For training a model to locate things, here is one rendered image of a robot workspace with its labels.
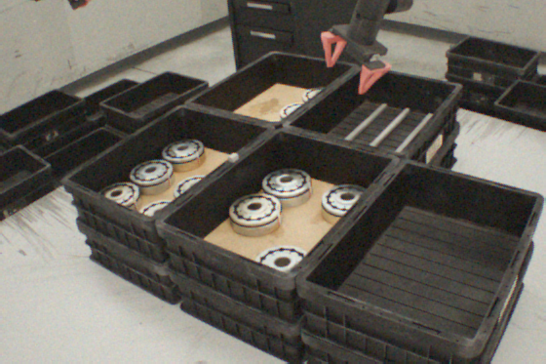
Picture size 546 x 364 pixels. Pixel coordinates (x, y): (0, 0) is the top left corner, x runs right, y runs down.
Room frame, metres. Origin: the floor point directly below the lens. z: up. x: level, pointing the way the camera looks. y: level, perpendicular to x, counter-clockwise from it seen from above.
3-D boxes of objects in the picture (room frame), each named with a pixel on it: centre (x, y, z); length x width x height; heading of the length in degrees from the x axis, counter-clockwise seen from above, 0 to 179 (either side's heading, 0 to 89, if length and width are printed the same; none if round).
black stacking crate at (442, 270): (0.69, -0.25, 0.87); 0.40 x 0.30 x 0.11; 141
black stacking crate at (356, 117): (1.19, -0.26, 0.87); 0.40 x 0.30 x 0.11; 141
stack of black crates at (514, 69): (2.31, -1.08, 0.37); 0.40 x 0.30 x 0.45; 46
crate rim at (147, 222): (1.06, 0.22, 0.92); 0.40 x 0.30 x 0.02; 141
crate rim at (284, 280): (0.87, -0.01, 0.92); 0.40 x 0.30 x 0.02; 141
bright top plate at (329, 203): (0.92, -0.14, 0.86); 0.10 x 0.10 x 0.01
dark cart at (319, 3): (2.87, -0.23, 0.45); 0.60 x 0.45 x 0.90; 135
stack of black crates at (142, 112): (2.23, 0.47, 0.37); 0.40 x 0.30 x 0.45; 136
